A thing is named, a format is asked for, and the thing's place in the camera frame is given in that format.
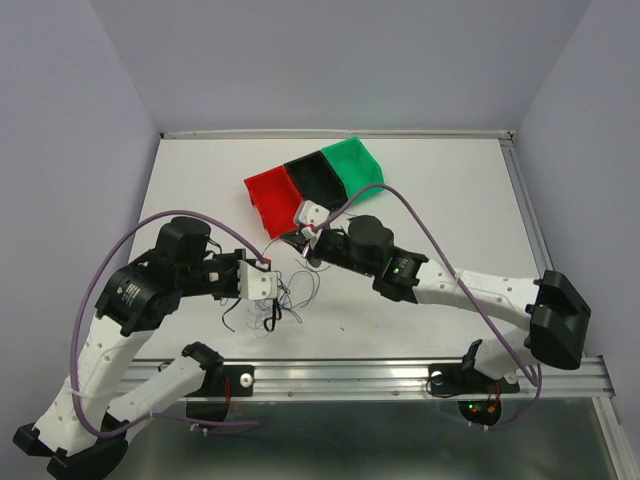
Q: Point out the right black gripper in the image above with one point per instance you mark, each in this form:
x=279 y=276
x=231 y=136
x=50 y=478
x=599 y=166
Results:
x=295 y=240

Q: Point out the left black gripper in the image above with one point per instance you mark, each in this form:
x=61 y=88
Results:
x=240 y=254

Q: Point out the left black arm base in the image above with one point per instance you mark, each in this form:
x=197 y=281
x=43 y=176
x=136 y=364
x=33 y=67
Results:
x=211 y=412

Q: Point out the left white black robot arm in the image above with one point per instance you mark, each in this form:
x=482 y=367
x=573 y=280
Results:
x=87 y=429

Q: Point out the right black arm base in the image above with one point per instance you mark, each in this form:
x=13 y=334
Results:
x=448 y=380

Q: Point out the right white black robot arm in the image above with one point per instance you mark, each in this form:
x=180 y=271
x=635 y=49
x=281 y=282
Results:
x=412 y=277

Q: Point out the black plastic bin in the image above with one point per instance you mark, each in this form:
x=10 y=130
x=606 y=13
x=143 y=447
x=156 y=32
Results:
x=316 y=180

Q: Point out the red plastic bin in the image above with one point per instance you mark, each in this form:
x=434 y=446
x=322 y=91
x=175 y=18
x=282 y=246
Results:
x=276 y=198

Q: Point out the green plastic bin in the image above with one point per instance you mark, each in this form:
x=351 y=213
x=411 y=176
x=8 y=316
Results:
x=354 y=165

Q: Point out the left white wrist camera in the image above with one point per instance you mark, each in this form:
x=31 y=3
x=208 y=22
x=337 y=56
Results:
x=257 y=281

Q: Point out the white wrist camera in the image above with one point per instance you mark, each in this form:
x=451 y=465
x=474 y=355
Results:
x=257 y=281
x=309 y=215

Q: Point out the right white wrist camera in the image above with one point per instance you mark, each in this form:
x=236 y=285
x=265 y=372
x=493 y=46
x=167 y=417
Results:
x=309 y=215

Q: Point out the back aluminium rail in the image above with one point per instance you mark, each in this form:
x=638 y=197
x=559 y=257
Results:
x=336 y=133

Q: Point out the aluminium rail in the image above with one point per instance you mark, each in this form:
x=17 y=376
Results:
x=540 y=235
x=275 y=381
x=336 y=133

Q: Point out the right side aluminium rail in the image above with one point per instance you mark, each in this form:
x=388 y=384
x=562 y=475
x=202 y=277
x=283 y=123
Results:
x=540 y=235

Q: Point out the front aluminium rail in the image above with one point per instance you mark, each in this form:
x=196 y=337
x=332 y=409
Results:
x=275 y=381

